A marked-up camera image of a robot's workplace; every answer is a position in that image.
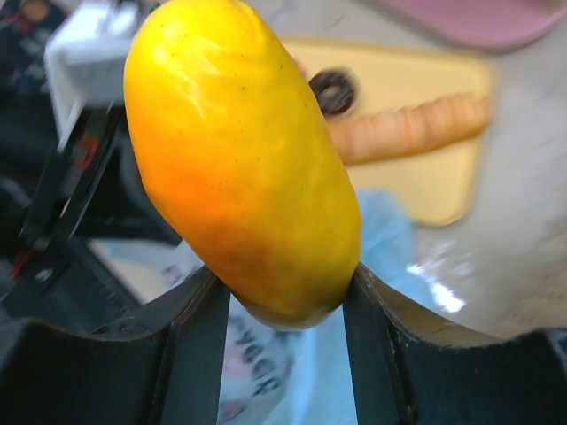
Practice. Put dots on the orange yellow mango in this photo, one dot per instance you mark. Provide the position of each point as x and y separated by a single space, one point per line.
234 153

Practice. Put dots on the light blue plastic bag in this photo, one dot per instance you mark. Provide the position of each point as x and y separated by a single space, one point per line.
281 376

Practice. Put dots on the chocolate donut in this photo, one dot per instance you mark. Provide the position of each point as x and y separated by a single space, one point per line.
335 90

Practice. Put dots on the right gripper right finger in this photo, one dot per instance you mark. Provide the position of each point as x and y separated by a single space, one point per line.
410 365

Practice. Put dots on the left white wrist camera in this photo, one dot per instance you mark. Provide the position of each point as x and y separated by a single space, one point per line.
84 59

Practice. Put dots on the yellow plastic tray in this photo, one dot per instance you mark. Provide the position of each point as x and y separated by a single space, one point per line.
435 187

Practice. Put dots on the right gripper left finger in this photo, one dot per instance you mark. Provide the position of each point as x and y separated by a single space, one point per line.
160 365

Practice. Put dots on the long baguette bread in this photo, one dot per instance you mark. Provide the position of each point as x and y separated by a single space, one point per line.
410 130

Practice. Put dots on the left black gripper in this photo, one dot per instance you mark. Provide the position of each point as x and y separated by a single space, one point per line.
88 183

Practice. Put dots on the pink three-tier shelf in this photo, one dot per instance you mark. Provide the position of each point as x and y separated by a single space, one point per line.
491 25

